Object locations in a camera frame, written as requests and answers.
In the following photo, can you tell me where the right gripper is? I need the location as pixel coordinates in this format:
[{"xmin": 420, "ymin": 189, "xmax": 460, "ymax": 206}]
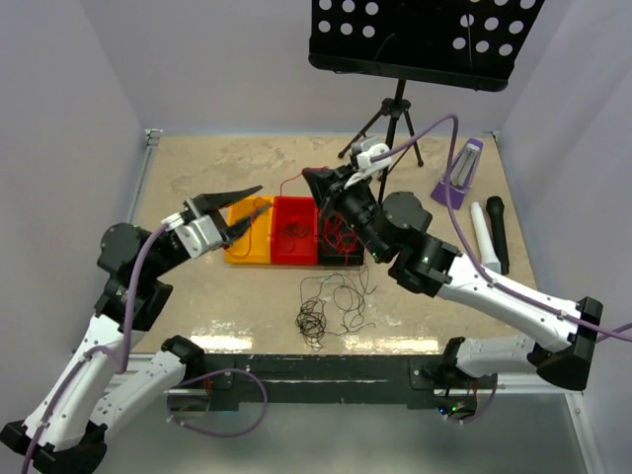
[{"xmin": 304, "ymin": 160, "xmax": 390, "ymax": 261}]

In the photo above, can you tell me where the orange plastic bin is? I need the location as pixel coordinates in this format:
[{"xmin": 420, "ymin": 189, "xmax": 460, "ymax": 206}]
[{"xmin": 224, "ymin": 196, "xmax": 276, "ymax": 265}]

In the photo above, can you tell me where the small brown cable clump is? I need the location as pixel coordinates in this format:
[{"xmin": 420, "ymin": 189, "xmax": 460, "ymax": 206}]
[{"xmin": 278, "ymin": 221, "xmax": 316, "ymax": 262}]

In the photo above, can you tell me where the red cable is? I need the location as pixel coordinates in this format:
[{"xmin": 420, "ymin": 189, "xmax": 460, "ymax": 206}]
[{"xmin": 279, "ymin": 166, "xmax": 361, "ymax": 268}]

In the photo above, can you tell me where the red plastic bin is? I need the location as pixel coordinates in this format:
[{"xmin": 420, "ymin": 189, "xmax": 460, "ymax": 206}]
[{"xmin": 271, "ymin": 196, "xmax": 318, "ymax": 267}]

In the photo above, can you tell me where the black plastic bin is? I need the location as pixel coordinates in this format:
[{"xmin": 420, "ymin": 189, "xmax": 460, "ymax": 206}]
[{"xmin": 316, "ymin": 207, "xmax": 364, "ymax": 268}]

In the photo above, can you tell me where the black white-striped cable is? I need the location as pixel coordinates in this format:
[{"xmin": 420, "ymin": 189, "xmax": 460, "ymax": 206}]
[{"xmin": 294, "ymin": 266, "xmax": 377, "ymax": 353}]

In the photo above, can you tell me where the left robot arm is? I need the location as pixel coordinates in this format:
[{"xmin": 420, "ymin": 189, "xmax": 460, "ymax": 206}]
[{"xmin": 1, "ymin": 187, "xmax": 270, "ymax": 473}]

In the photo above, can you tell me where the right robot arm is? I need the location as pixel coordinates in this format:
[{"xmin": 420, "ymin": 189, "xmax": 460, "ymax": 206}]
[{"xmin": 301, "ymin": 165, "xmax": 603, "ymax": 391}]

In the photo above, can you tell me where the purple metronome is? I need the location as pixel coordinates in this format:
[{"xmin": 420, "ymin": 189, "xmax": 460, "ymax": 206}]
[{"xmin": 431, "ymin": 138, "xmax": 484, "ymax": 209}]

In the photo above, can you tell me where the black microphone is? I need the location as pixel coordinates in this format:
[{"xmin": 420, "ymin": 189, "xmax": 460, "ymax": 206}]
[{"xmin": 486, "ymin": 196, "xmax": 510, "ymax": 276}]

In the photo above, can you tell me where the white microphone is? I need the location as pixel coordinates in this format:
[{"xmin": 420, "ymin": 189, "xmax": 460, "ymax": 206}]
[{"xmin": 470, "ymin": 201, "xmax": 501, "ymax": 273}]

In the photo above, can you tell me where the black music stand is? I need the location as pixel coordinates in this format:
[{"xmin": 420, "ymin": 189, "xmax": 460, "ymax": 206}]
[{"xmin": 307, "ymin": 0, "xmax": 546, "ymax": 225}]

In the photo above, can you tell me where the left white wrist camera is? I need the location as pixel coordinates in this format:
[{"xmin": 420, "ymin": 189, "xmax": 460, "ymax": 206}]
[{"xmin": 161, "ymin": 213, "xmax": 222, "ymax": 259}]

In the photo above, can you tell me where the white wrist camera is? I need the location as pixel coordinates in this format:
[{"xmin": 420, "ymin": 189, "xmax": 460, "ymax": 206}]
[
  {"xmin": 161, "ymin": 213, "xmax": 222, "ymax": 259},
  {"xmin": 344, "ymin": 136, "xmax": 392, "ymax": 190}
]

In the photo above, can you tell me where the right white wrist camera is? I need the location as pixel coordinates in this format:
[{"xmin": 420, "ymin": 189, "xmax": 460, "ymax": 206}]
[{"xmin": 344, "ymin": 136, "xmax": 392, "ymax": 190}]

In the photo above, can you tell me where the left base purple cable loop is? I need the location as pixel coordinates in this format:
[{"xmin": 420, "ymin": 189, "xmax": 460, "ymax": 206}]
[{"xmin": 165, "ymin": 368, "xmax": 269, "ymax": 437}]

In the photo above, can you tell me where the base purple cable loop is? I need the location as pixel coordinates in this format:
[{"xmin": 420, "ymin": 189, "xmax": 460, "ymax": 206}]
[
  {"xmin": 165, "ymin": 368, "xmax": 269, "ymax": 437},
  {"xmin": 443, "ymin": 369, "xmax": 503, "ymax": 426}
]

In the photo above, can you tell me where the aluminium frame rail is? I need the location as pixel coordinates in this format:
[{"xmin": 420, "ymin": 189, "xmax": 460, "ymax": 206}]
[{"xmin": 102, "ymin": 354, "xmax": 582, "ymax": 395}]

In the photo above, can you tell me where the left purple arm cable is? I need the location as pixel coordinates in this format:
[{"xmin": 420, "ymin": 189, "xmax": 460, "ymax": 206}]
[{"xmin": 21, "ymin": 222, "xmax": 174, "ymax": 474}]

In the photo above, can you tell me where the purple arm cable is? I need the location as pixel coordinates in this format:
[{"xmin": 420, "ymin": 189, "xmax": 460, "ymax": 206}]
[
  {"xmin": 372, "ymin": 113, "xmax": 632, "ymax": 343},
  {"xmin": 21, "ymin": 222, "xmax": 174, "ymax": 474}
]

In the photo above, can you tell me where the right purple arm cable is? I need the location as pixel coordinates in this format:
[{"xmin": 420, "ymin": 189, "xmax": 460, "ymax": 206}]
[{"xmin": 372, "ymin": 113, "xmax": 632, "ymax": 343}]

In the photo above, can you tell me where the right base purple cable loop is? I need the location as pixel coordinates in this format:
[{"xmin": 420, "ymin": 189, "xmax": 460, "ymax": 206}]
[{"xmin": 443, "ymin": 369, "xmax": 503, "ymax": 426}]

